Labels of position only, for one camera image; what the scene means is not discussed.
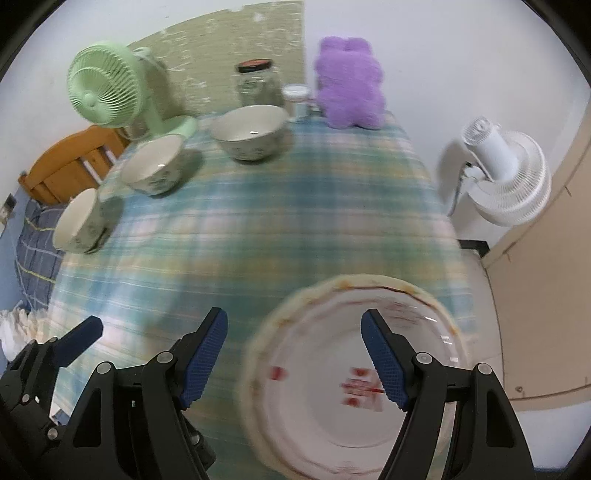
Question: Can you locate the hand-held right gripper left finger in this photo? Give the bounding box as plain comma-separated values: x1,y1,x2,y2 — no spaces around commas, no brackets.
44,307,228,480

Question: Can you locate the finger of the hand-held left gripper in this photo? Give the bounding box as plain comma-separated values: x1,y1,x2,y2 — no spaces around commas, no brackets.
187,418,218,469
0,316,103,403

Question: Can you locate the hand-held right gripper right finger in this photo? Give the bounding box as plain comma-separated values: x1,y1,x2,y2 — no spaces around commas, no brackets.
361,309,536,480

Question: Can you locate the deep yellow floral plate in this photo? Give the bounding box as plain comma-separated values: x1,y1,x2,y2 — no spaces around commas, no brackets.
241,274,469,480

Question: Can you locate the small red floral plate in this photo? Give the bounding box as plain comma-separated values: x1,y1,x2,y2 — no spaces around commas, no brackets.
254,279,465,478

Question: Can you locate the green floral ceramic bowl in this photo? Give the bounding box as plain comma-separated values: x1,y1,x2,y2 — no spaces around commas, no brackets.
210,104,290,163
52,188,124,256
120,133,202,197

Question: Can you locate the white ruffled cloth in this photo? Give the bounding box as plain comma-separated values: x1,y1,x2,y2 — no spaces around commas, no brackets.
0,305,41,363

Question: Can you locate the grey plaid pillow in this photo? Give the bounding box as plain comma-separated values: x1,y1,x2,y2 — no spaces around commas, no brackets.
13,196,65,311

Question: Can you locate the plaid tablecloth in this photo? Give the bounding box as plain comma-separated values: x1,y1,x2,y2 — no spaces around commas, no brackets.
47,110,477,467

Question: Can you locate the wooden bed headboard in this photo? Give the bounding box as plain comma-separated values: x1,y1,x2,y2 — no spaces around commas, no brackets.
18,124,131,207

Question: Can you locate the beige door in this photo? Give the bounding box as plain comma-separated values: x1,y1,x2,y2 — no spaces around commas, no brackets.
480,97,591,412

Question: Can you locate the white desk fan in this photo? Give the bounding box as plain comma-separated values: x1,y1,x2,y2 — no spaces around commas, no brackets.
438,117,553,228

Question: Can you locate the green desk fan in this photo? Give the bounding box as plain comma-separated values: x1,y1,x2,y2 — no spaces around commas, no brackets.
67,42,199,141

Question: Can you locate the cotton swab container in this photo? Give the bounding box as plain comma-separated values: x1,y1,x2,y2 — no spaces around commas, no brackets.
283,84,312,123

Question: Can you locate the glass jar with dark lid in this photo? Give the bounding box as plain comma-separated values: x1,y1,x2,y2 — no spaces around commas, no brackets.
236,59,284,110

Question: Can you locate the purple plush toy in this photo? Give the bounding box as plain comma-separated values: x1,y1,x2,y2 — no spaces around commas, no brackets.
315,36,386,129

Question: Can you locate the green printed foam mat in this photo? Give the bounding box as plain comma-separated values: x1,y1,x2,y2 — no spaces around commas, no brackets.
126,0,306,121

